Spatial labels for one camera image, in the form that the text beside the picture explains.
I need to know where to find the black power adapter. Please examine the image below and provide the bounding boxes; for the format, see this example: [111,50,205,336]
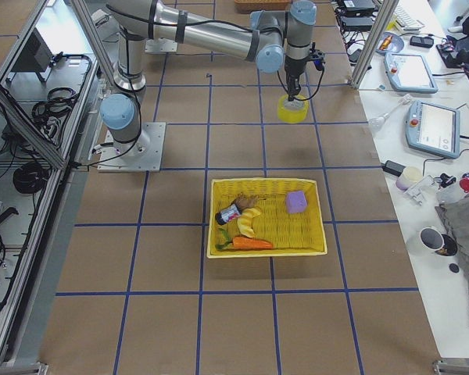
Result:
[381,160,406,177]

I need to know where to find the dark soda can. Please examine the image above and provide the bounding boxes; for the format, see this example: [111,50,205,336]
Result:
[215,203,242,226]

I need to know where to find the purple sponge block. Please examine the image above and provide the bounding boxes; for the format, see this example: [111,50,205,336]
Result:
[285,190,308,214]

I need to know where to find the yellow woven basket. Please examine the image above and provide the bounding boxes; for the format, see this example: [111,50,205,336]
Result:
[206,177,328,259]

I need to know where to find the white black mug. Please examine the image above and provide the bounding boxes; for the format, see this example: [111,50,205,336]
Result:
[418,227,458,256]

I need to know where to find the black coiled cable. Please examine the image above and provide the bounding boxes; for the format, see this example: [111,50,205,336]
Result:
[12,159,48,195]

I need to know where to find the aluminium frame post right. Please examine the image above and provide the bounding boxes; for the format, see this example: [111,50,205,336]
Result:
[350,0,399,89]

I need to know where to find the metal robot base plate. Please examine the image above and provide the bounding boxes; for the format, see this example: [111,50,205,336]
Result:
[96,122,166,173]

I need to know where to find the white plastic bracket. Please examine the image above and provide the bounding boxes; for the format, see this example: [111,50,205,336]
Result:
[404,175,441,206]

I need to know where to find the brown dried leaf toy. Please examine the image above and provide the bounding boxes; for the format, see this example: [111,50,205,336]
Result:
[233,194,265,212]

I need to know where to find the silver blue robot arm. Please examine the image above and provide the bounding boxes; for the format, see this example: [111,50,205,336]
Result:
[107,1,320,168]

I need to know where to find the lavender white cup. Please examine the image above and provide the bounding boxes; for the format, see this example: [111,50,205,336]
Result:
[396,166,423,191]

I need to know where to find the teach pendant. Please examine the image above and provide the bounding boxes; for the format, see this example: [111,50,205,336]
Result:
[405,100,460,159]
[384,52,439,94]

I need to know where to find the upper teach pendant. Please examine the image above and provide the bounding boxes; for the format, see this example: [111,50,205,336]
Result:
[384,52,439,94]

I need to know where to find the orange toy carrot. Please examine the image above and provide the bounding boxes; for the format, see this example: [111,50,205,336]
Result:
[215,236,274,250]

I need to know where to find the blue bowl with item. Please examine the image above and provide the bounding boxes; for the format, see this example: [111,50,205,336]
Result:
[375,32,405,55]

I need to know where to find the aluminium frame post left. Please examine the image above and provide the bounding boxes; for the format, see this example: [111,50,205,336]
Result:
[71,0,115,91]

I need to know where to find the yellow tape roll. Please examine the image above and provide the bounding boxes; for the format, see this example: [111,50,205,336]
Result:
[277,95,309,123]

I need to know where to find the black control box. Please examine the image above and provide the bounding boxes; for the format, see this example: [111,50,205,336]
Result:
[6,28,54,83]

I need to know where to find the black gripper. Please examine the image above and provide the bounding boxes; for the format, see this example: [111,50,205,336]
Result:
[285,57,306,100]

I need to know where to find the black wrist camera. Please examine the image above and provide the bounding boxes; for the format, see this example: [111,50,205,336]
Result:
[308,42,325,72]

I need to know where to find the red round toy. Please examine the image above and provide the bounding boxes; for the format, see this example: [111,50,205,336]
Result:
[459,173,469,193]

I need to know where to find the yellow toy banana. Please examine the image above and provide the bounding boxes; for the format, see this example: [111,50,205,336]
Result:
[236,207,262,238]

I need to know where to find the lower teach pendant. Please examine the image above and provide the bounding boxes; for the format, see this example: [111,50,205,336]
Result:
[405,100,460,159]

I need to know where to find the aluminium frame post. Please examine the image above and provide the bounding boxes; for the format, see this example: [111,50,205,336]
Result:
[71,0,115,91]
[350,0,399,89]

